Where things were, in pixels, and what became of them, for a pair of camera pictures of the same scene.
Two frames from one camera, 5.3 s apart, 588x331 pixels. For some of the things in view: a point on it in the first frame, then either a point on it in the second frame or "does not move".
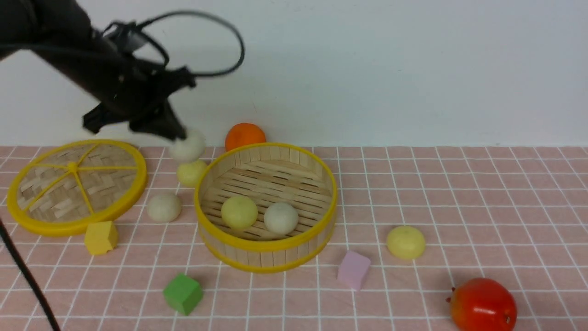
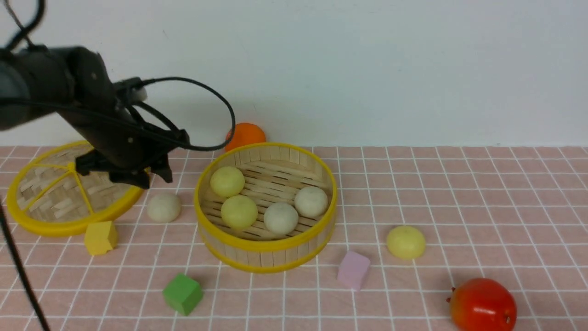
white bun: (190, 149) → (311, 201)
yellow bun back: (189, 174) → (227, 181)
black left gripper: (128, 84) → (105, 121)
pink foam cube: (353, 270) does not move
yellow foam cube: (101, 237) does not move
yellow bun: (405, 242) does not move
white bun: (164, 208) does not move
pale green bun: (239, 212) does not move
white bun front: (280, 218) does not move
